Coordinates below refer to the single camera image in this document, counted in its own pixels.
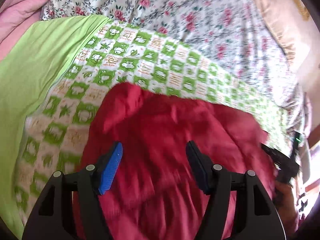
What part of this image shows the floral bed sheet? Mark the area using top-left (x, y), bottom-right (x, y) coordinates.
top-left (42, 0), bottom-right (312, 135)

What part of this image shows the red puffer jacket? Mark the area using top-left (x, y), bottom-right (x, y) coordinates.
top-left (81, 82), bottom-right (276, 239)

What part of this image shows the beige satin pillow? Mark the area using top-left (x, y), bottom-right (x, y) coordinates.
top-left (254, 0), bottom-right (319, 70)

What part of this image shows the pink quilt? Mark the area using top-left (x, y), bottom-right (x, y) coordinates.
top-left (1, 0), bottom-right (49, 59)

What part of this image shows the person right hand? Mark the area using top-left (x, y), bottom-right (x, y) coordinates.
top-left (275, 181), bottom-right (298, 235)

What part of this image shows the green white patterned quilt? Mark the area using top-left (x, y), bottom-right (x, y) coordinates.
top-left (1, 15), bottom-right (290, 238)

